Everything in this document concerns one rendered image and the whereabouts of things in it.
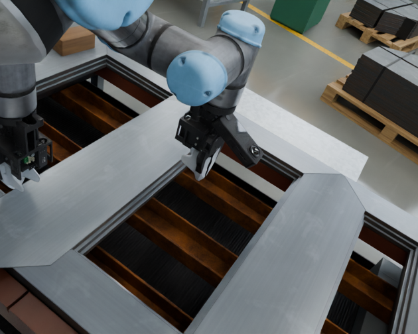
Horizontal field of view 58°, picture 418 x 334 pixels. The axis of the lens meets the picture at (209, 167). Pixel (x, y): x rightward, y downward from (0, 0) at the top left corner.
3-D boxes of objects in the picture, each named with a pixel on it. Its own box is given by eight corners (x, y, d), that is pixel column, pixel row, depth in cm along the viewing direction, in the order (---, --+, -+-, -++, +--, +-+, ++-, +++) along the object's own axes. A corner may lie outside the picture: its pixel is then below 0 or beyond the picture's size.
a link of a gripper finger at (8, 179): (19, 209, 73) (15, 176, 67) (-2, 192, 75) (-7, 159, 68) (33, 200, 75) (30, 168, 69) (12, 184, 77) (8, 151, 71)
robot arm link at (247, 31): (210, 14, 57) (234, 2, 63) (194, 76, 65) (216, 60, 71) (256, 36, 56) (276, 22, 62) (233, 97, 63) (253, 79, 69)
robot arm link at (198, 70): (140, 85, 57) (178, 60, 64) (204, 120, 54) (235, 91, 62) (147, 36, 51) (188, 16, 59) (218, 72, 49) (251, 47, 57)
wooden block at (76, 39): (82, 39, 123) (83, 24, 119) (95, 48, 121) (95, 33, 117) (49, 47, 115) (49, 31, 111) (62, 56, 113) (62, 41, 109)
